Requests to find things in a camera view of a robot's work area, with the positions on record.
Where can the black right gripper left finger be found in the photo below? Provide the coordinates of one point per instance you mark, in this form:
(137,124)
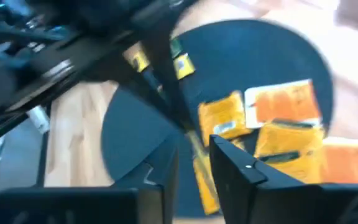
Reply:
(157,180)

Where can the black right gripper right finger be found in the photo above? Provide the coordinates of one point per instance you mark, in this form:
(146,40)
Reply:
(238,177)

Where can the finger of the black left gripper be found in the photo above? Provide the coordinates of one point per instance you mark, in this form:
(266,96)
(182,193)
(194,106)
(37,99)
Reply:
(169,81)
(145,88)

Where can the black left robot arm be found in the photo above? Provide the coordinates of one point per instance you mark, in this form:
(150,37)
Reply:
(11,87)

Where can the yellow tea packet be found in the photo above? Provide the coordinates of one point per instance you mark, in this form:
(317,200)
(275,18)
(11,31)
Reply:
(183,67)
(137,60)

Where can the round dark woven placemat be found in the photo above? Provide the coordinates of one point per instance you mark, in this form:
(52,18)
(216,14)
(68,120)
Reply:
(244,53)

